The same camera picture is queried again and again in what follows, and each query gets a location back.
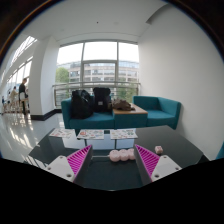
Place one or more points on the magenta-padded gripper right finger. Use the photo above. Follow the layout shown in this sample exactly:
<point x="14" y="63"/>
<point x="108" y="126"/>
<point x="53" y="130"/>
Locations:
<point x="168" y="166"/>

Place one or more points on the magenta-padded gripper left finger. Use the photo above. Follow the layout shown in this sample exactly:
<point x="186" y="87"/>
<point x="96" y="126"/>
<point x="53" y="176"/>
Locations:
<point x="60" y="166"/>

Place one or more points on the teal chair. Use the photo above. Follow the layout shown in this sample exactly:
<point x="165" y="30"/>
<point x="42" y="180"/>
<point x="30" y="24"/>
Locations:
<point x="221" y="152"/>

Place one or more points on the teal sofa with backpacks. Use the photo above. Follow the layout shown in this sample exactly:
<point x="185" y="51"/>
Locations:
<point x="96" y="121"/>

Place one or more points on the teal side table, wooden top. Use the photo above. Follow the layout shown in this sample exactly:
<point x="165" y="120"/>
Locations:
<point x="130" y="120"/>

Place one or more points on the large black backpack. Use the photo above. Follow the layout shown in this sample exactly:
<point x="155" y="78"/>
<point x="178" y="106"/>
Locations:
<point x="81" y="105"/>

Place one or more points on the brown crumpled bag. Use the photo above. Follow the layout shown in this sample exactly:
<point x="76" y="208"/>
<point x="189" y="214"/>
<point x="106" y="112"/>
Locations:
<point x="122" y="105"/>

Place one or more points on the black backpack with label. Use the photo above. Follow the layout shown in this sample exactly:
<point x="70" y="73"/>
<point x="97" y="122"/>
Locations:
<point x="101" y="99"/>

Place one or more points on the metal balcony railing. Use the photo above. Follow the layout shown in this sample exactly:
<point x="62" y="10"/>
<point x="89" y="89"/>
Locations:
<point x="63" y="87"/>

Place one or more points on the person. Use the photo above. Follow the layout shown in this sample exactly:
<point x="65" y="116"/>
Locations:
<point x="22" y="91"/>
<point x="13" y="96"/>

